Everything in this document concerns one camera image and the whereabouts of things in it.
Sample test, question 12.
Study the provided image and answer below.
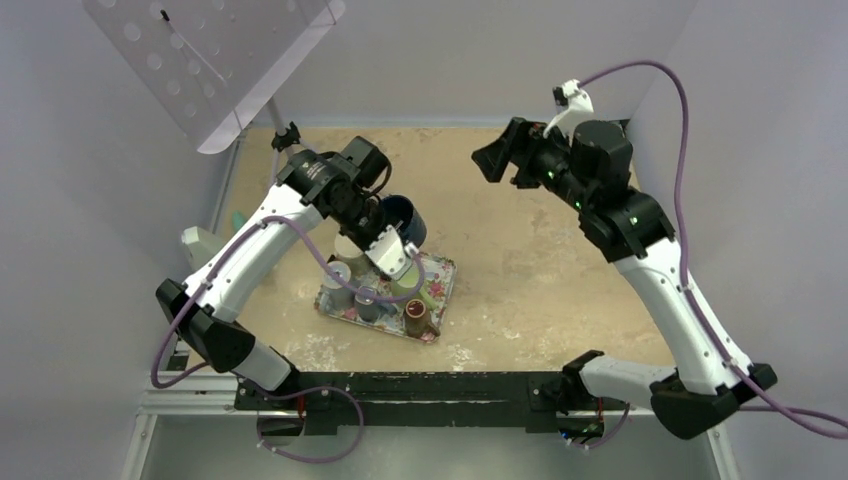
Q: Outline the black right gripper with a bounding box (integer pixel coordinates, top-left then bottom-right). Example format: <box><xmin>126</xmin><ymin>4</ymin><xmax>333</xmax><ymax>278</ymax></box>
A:
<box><xmin>471</xmin><ymin>118</ymin><xmax>592</xmax><ymax>213</ymax></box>

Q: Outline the dark blue mug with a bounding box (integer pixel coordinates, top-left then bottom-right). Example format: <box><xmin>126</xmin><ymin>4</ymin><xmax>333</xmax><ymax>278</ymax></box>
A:
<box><xmin>380</xmin><ymin>195</ymin><xmax>427</xmax><ymax>248</ymax></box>

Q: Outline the light green mug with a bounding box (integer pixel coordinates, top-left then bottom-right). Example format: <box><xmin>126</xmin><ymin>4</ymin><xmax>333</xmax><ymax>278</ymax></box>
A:
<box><xmin>390</xmin><ymin>268</ymin><xmax>438</xmax><ymax>311</ymax></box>

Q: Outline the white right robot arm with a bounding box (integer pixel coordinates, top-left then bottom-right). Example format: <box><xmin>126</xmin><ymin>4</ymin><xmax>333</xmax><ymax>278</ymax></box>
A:
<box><xmin>472</xmin><ymin>117</ymin><xmax>778</xmax><ymax>440</ymax></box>

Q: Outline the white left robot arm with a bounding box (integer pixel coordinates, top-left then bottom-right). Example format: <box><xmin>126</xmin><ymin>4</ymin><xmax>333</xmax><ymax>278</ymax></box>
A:
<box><xmin>155</xmin><ymin>136</ymin><xmax>412</xmax><ymax>409</ymax></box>

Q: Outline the cream white mug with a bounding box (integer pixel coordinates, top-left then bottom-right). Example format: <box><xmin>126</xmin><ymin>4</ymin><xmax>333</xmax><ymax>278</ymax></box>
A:
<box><xmin>334</xmin><ymin>233</ymin><xmax>370</xmax><ymax>276</ymax></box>

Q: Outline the light grey mug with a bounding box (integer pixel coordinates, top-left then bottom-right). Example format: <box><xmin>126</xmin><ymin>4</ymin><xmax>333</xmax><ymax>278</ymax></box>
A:
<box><xmin>320</xmin><ymin>260</ymin><xmax>359</xmax><ymax>310</ymax></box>

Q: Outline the small blue-grey mug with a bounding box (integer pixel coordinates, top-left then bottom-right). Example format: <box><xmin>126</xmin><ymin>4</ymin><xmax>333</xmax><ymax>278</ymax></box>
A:
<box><xmin>354</xmin><ymin>287</ymin><xmax>398</xmax><ymax>324</ymax></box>

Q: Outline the small brown mug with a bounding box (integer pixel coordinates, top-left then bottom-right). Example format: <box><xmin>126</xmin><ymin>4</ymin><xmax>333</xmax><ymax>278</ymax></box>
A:
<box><xmin>403</xmin><ymin>299</ymin><xmax>441</xmax><ymax>339</ymax></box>

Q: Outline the floral serving tray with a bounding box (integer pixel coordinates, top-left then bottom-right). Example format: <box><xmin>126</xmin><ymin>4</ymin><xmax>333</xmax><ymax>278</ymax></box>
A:
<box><xmin>314</xmin><ymin>254</ymin><xmax>458</xmax><ymax>343</ymax></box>

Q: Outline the white angular block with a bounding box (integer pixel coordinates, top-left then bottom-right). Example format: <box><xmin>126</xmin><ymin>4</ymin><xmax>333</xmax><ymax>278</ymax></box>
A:
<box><xmin>180</xmin><ymin>226</ymin><xmax>226</xmax><ymax>271</ymax></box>

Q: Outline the white music stand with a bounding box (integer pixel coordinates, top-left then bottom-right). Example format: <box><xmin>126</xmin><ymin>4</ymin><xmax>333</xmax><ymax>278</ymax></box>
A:
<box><xmin>83</xmin><ymin>0</ymin><xmax>346</xmax><ymax>155</ymax></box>

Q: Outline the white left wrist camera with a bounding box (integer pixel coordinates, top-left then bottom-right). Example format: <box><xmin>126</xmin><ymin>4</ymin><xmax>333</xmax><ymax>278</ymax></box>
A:
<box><xmin>365</xmin><ymin>225</ymin><xmax>419</xmax><ymax>280</ymax></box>

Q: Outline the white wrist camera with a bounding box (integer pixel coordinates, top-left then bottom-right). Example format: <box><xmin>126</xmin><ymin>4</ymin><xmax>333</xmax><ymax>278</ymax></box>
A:
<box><xmin>542</xmin><ymin>79</ymin><xmax>595</xmax><ymax>138</ymax></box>
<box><xmin>365</xmin><ymin>225</ymin><xmax>419</xmax><ymax>280</ymax></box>

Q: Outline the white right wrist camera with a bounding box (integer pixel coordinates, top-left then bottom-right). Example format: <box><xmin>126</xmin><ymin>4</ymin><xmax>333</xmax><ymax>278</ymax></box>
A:
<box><xmin>542</xmin><ymin>79</ymin><xmax>595</xmax><ymax>138</ymax></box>

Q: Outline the teal handle tool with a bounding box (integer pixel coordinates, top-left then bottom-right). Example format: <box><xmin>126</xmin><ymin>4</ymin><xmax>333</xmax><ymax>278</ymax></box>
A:
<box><xmin>230</xmin><ymin>211</ymin><xmax>247</xmax><ymax>231</ymax></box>

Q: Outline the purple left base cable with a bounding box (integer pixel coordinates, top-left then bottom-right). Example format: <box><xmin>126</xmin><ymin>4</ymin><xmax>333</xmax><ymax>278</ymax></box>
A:
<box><xmin>254</xmin><ymin>385</ymin><xmax>366</xmax><ymax>465</ymax></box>

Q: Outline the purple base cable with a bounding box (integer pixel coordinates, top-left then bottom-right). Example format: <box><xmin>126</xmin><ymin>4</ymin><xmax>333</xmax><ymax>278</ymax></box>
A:
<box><xmin>561</xmin><ymin>400</ymin><xmax>631</xmax><ymax>452</ymax></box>
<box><xmin>254</xmin><ymin>385</ymin><xmax>366</xmax><ymax>465</ymax></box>

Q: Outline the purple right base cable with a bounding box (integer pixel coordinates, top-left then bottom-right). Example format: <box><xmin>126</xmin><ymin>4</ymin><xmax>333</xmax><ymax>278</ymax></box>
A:
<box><xmin>561</xmin><ymin>400</ymin><xmax>631</xmax><ymax>452</ymax></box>

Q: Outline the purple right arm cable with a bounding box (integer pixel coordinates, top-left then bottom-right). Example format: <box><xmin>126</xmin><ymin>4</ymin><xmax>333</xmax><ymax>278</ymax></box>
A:
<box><xmin>577</xmin><ymin>60</ymin><xmax>848</xmax><ymax>441</ymax></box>

